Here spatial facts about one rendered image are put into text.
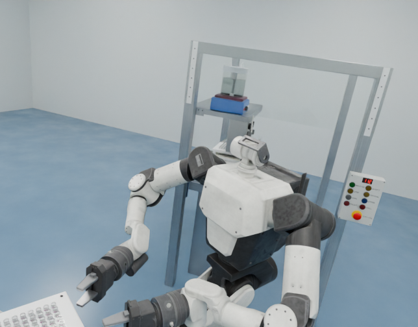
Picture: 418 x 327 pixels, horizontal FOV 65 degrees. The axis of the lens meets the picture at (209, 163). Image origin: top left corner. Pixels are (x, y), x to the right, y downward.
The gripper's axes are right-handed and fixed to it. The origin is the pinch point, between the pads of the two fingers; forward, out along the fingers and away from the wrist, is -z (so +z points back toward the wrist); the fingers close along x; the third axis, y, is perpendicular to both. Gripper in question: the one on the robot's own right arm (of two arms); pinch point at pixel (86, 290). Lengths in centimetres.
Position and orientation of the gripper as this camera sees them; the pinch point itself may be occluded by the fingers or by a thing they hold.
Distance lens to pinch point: 104.3
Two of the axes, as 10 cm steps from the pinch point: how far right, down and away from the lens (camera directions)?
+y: -9.4, -2.3, 2.7
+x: -1.3, 9.4, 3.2
